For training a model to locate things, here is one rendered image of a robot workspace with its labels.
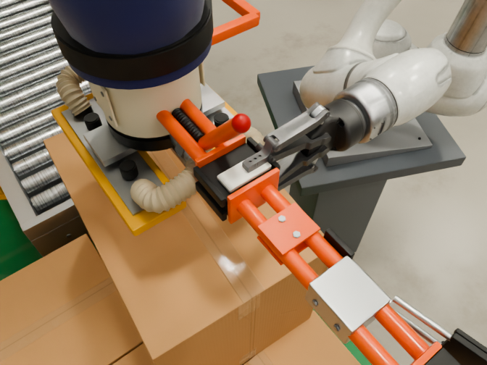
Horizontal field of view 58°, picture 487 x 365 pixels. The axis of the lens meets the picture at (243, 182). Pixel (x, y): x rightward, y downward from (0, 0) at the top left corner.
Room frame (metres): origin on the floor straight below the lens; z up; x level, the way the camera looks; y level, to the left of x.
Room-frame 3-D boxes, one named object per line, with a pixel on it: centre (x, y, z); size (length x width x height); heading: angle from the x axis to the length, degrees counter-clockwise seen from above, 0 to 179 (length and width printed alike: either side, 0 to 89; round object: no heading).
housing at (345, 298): (0.20, -0.12, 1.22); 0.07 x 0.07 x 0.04; 37
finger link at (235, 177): (0.36, 0.00, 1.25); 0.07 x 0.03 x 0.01; 127
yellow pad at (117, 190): (0.52, 0.23, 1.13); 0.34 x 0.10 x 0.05; 37
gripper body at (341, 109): (0.46, -0.13, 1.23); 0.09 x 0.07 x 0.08; 127
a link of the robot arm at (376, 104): (0.50, -0.18, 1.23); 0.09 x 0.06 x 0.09; 37
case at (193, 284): (0.56, 0.15, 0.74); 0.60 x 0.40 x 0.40; 33
